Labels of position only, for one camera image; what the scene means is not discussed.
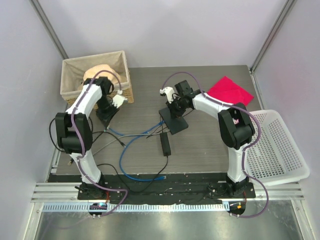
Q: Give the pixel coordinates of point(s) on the wicker basket with liner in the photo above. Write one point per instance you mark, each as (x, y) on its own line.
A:
(76, 70)

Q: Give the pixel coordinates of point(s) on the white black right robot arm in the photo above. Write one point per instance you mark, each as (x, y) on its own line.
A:
(235, 126)

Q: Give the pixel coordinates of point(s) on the white slotted cable duct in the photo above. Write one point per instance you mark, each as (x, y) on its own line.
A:
(95, 207)

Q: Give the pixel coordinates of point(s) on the white perforated plastic basket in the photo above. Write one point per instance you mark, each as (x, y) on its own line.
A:
(275, 159)

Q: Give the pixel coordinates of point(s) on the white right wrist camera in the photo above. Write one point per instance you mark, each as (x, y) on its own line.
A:
(168, 92)

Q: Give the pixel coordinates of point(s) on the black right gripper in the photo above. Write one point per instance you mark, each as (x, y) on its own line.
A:
(174, 113)

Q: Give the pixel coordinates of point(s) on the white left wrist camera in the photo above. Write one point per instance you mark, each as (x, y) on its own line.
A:
(119, 99)

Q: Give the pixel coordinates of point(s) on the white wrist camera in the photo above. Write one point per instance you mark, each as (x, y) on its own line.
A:
(119, 99)
(168, 92)

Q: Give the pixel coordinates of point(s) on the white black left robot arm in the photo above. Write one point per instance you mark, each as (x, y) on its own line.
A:
(74, 134)

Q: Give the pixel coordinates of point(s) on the black power adapter brick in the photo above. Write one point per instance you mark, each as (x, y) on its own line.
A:
(165, 144)

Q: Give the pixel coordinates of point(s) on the black network switch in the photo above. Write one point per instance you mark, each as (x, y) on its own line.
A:
(175, 125)

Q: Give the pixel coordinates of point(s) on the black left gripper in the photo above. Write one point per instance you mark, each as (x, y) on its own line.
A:
(106, 118)

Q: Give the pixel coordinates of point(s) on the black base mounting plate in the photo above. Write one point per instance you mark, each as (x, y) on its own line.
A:
(176, 188)

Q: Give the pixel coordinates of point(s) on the red folded cloth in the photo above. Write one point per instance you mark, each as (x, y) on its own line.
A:
(228, 91)

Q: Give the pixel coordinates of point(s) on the peach cloth hat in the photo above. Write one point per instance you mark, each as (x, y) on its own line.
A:
(107, 70)

